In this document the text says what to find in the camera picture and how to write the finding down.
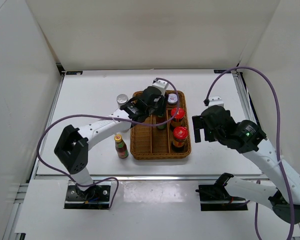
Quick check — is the green-label sauce bottle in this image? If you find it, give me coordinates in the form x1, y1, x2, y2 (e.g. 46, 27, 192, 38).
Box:
155, 115, 167, 130
114, 134, 129, 159

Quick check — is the white-lid spice jar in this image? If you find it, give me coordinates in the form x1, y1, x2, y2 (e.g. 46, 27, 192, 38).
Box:
166, 93, 178, 109

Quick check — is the red-lid sauce jar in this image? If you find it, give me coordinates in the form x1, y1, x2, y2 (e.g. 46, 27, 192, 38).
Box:
170, 107, 186, 130
171, 126, 189, 152

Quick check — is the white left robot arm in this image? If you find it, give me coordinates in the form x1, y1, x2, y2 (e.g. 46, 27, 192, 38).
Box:
54, 81, 169, 201

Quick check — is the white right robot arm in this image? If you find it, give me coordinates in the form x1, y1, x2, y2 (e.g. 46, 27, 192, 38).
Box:
192, 105, 300, 224

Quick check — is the brown wicker basket tray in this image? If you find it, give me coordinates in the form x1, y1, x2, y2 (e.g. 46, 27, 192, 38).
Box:
130, 90, 192, 160

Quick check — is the far silver-lid salt shaker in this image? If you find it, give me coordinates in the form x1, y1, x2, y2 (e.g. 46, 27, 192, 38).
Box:
116, 94, 129, 109

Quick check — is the silver-lid salt shaker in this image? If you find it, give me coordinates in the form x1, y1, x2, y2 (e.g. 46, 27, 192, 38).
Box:
116, 94, 129, 109
120, 127, 130, 133

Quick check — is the near silver-lid salt shaker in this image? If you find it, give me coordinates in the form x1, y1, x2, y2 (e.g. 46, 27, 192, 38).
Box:
120, 127, 130, 133

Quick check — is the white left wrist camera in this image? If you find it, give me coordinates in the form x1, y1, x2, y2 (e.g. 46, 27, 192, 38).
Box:
151, 78, 169, 96

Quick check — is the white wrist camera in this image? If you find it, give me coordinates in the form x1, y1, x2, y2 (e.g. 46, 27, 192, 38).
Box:
151, 78, 169, 96
203, 95, 224, 108

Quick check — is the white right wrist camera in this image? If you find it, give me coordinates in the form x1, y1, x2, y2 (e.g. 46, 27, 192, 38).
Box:
203, 95, 224, 108

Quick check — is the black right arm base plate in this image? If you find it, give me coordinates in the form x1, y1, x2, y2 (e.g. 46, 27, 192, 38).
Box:
195, 184, 249, 212

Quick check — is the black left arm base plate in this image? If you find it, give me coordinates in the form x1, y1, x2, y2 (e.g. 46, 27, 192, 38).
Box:
64, 181, 112, 210

